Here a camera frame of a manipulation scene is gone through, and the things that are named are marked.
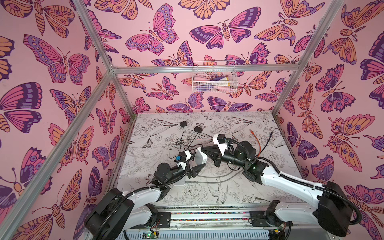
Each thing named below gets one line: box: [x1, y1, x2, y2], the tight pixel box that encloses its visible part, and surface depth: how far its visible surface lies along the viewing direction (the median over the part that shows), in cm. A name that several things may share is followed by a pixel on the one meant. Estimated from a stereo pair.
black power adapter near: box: [194, 126, 202, 133], surface depth 111 cm
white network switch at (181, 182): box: [172, 176, 186, 186], surface depth 85 cm
